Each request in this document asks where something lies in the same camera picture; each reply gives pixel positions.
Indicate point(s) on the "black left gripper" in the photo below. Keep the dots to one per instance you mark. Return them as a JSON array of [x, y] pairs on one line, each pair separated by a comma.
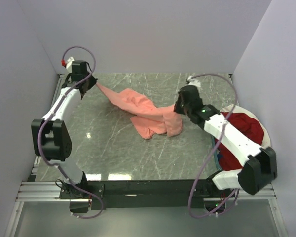
[[92, 82]]

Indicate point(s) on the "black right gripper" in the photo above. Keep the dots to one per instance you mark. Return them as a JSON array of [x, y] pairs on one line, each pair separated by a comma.
[[177, 107]]

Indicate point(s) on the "salmon pink t shirt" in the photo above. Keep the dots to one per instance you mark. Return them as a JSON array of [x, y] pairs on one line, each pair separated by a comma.
[[147, 119]]

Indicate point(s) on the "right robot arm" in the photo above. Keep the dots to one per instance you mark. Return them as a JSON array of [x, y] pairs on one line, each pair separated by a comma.
[[259, 165]]

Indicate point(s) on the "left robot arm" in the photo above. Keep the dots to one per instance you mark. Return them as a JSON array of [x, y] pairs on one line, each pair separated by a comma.
[[51, 138]]

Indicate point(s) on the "red t shirt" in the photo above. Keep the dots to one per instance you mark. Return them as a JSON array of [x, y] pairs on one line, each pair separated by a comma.
[[244, 133]]

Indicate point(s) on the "teal rimmed laundry basket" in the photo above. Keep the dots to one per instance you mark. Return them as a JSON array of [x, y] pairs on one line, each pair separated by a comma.
[[217, 155]]

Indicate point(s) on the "black base crossbar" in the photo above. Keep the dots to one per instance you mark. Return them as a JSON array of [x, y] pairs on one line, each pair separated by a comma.
[[142, 194]]

